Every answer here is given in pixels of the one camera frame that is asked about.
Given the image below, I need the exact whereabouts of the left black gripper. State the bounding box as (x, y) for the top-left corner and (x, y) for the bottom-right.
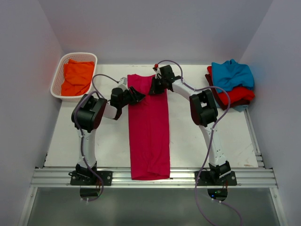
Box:
(119, 86), (145, 108)

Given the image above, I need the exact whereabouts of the crimson pink t shirt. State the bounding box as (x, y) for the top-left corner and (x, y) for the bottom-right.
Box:
(127, 74), (170, 180)

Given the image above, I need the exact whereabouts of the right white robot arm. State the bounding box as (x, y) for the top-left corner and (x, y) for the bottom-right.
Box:
(149, 64), (231, 185)

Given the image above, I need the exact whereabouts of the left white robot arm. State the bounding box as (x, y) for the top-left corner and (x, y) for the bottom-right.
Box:
(71, 87), (146, 185)

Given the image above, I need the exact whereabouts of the orange t shirt in basket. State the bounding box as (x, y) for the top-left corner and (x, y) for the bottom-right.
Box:
(61, 59), (95, 97)

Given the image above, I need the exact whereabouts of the maroon folded t shirt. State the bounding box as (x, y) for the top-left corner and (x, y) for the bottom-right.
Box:
(205, 73), (250, 111)

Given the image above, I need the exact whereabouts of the red folded t shirt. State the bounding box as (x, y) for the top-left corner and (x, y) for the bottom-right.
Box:
(206, 65), (255, 106)

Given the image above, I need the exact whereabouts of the light blue folded t shirt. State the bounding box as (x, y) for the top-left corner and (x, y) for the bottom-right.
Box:
(214, 93), (251, 112)

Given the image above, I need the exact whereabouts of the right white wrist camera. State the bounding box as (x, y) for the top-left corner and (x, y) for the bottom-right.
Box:
(153, 64), (160, 74)

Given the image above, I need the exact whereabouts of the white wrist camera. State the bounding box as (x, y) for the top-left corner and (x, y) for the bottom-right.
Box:
(153, 64), (160, 74)
(118, 77), (128, 89)

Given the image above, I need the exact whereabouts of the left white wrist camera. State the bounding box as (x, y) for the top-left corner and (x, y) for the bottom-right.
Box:
(118, 77), (128, 89)

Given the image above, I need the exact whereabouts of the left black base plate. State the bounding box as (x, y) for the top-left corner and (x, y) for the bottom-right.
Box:
(68, 170), (112, 186)

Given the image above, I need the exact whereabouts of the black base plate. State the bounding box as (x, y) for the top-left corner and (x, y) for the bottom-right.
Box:
(68, 170), (112, 186)
(194, 169), (238, 186)

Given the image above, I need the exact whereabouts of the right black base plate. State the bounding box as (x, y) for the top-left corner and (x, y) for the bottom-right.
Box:
(194, 169), (238, 186)

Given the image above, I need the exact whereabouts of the aluminium front rail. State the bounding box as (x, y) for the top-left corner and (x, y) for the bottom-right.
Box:
(30, 167), (277, 188)

